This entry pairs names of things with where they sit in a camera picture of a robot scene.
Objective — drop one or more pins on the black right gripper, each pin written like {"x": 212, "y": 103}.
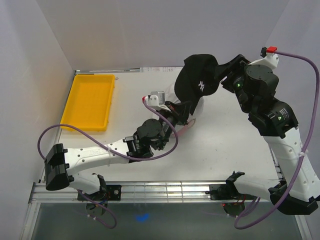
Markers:
{"x": 237, "y": 66}

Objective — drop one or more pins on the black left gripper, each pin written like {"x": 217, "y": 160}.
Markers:
{"x": 179, "y": 111}

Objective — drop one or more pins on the pink cap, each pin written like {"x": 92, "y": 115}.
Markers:
{"x": 181, "y": 129}

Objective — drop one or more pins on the black cap white logo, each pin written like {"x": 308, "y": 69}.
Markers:
{"x": 196, "y": 79}

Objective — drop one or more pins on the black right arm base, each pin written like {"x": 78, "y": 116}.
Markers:
{"x": 227, "y": 191}

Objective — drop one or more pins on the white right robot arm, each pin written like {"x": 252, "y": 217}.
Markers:
{"x": 297, "y": 191}

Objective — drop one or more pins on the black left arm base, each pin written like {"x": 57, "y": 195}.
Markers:
{"x": 112, "y": 193}

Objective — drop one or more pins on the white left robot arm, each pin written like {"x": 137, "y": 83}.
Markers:
{"x": 65, "y": 167}

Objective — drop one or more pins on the white paper label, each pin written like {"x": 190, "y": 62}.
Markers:
{"x": 162, "y": 69}

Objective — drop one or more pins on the yellow plastic tray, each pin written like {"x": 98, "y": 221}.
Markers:
{"x": 89, "y": 102}

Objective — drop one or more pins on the aluminium rail frame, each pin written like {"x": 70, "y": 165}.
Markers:
{"x": 151, "y": 211}

